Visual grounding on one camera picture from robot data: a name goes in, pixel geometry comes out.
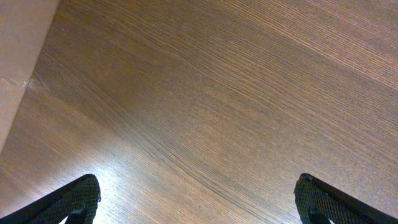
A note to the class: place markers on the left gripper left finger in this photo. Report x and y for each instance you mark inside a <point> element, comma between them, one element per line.
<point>76,202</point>

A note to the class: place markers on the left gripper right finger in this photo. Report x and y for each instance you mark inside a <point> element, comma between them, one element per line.
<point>319,202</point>

